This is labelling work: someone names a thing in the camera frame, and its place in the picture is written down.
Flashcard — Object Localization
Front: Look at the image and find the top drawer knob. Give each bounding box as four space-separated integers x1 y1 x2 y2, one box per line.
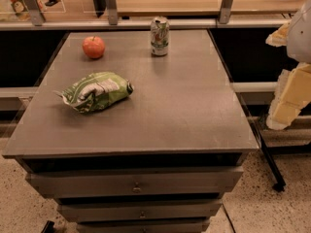
132 183 142 193

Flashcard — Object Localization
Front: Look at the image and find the wooden shelf with metal posts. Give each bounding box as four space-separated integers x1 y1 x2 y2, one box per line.
0 0 310 31

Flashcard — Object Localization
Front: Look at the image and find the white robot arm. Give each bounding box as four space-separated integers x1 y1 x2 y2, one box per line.
265 1 311 130

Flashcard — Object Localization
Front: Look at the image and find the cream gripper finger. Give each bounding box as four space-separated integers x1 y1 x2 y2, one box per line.
265 63 311 130
265 22 290 47

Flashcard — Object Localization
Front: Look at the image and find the small black object on shelf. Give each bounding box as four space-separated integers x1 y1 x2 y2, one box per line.
45 0 60 7

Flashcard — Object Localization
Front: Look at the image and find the red apple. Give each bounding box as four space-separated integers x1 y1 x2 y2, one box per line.
83 36 105 59

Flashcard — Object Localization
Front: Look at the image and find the grey drawer cabinet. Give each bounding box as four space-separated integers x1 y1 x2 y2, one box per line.
4 30 258 233

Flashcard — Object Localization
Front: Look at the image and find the green chip bag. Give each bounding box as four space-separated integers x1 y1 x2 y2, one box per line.
55 72 134 114

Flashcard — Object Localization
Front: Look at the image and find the black table leg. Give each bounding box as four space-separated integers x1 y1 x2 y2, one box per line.
249 116 287 193

